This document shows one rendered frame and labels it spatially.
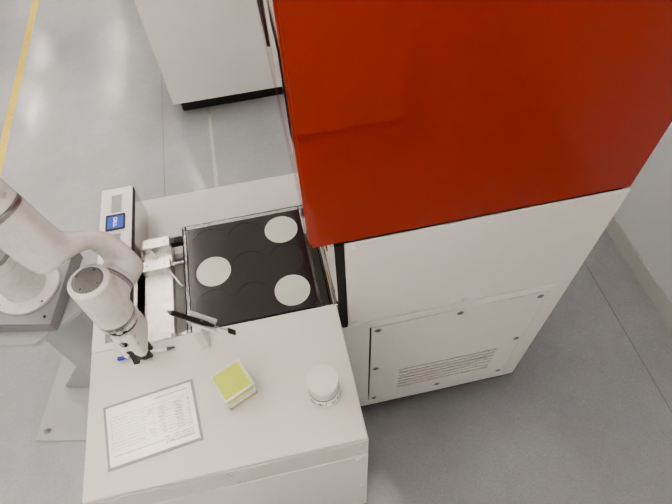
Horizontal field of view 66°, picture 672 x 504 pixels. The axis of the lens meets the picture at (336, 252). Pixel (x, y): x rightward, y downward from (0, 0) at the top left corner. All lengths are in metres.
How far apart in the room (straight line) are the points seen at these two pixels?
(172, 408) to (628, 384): 1.87
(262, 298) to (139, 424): 0.44
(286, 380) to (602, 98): 0.88
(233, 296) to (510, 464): 1.31
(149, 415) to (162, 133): 2.32
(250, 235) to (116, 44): 2.88
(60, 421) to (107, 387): 1.16
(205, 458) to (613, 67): 1.10
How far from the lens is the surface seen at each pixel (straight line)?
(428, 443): 2.22
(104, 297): 1.10
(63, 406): 2.55
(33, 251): 1.04
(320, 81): 0.81
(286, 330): 1.31
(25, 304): 1.72
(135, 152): 3.32
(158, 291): 1.56
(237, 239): 1.57
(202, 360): 1.32
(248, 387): 1.20
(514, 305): 1.67
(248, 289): 1.47
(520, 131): 1.03
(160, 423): 1.30
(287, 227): 1.57
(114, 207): 1.70
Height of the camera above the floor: 2.14
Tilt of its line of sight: 56 degrees down
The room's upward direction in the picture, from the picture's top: 4 degrees counter-clockwise
